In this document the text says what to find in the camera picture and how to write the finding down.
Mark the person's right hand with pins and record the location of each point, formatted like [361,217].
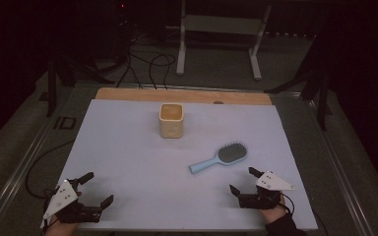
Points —
[273,216]

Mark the black tripod stand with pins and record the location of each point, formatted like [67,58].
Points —
[54,82]
[320,95]

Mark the white table mat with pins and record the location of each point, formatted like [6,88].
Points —
[144,170]

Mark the black rectangular bracket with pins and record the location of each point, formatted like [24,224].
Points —
[65,123]

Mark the person's left hand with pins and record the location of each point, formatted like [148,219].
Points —
[62,230]

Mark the light blue hairbrush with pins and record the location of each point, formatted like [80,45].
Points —
[231,153]

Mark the wooden table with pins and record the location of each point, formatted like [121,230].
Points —
[177,95]

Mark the square wooden cup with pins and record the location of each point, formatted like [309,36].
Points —
[171,126]

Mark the dark device with red light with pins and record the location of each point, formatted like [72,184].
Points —
[122,19]

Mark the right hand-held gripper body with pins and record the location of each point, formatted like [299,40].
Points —
[262,199]

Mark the white metal stand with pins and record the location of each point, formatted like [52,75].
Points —
[223,24]

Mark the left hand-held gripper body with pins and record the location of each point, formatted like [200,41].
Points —
[62,198]

